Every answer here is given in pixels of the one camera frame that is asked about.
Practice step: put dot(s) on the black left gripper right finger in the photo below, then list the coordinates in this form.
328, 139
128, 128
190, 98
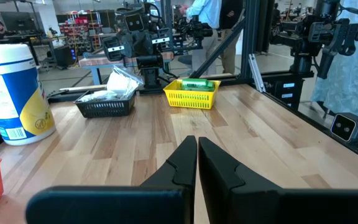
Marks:
238, 199

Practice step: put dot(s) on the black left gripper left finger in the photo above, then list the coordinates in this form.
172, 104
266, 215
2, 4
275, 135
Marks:
120, 205

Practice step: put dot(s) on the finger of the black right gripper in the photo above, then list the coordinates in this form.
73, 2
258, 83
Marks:
114, 49
162, 39

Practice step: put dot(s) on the bagged white cotton balls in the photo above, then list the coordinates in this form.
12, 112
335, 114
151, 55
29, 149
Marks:
98, 96
121, 82

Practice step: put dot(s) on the small green bottle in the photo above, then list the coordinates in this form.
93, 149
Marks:
197, 82
197, 89

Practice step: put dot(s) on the background black robot arm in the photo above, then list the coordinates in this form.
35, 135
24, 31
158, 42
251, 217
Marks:
194, 29
322, 31

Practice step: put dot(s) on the shelf with red bins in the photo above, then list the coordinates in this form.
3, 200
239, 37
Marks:
79, 31

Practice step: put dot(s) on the person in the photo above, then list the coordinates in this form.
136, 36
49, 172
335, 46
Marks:
232, 15
0, 29
204, 9

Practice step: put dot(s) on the black plastic basket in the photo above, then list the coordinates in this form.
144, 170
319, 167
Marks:
104, 109

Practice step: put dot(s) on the yellow plastic basket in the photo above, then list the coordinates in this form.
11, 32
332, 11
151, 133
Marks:
188, 99

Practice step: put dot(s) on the black computer monitor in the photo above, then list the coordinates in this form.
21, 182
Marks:
15, 21

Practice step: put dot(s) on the white blue wipes canister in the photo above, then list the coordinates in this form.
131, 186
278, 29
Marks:
14, 93

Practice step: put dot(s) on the black control box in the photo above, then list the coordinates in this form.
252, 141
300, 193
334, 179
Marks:
287, 91

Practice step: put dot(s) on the blue plastic sheet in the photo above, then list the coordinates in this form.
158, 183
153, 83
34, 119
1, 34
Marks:
353, 77

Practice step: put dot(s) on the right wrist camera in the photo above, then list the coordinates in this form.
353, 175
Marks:
134, 22

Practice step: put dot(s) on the black aluminium table frame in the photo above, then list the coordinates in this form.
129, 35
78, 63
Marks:
250, 31

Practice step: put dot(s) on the silver frame bracket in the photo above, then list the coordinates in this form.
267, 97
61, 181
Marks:
256, 73

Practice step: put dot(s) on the small black depth camera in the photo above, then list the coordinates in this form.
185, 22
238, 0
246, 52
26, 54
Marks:
343, 127

